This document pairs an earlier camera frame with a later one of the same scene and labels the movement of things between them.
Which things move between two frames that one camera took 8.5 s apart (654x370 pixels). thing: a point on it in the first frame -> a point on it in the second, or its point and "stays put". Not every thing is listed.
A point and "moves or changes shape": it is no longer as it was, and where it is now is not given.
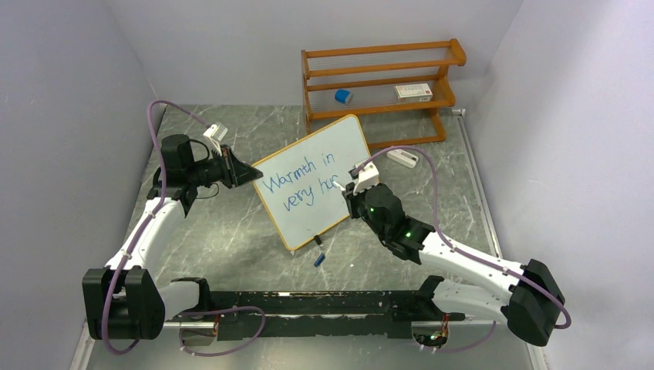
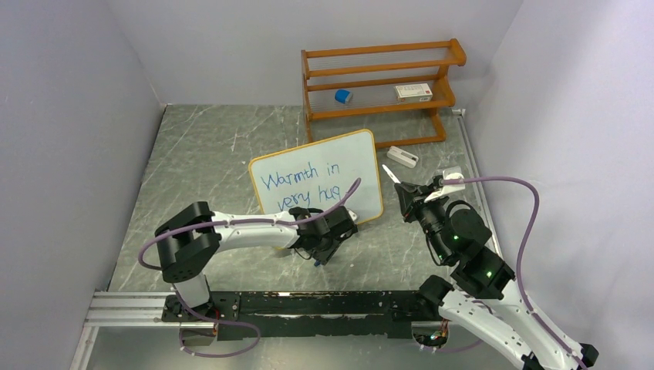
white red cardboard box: (413, 92) stays put
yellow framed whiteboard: (296, 183) moves or changes shape
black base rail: (267, 315) stays put
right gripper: (352, 198) -> (412, 198)
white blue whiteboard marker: (342, 189) -> (390, 174)
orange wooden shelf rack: (382, 79) stays put
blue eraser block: (343, 95) stays put
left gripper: (234, 173) -> (323, 256)
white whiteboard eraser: (403, 157) stays put
